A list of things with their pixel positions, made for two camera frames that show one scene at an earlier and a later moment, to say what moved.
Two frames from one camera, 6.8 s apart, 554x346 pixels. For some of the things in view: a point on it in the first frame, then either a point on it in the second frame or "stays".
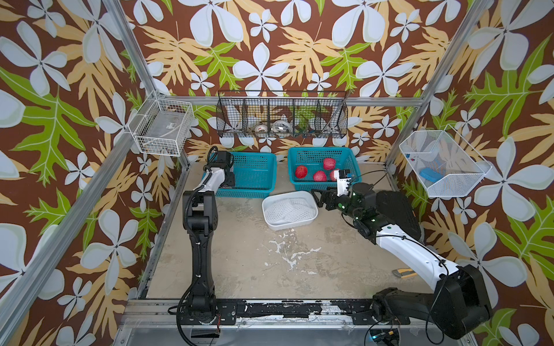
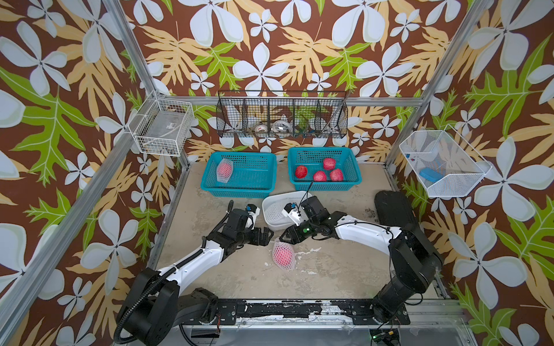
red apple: x=319 y=176 stays
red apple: x=301 y=171 stays
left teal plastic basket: x=255 y=176 stays
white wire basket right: x=449 y=153 stays
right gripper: x=325 y=197 to x=291 y=235
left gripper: x=231 y=182 to x=257 y=239
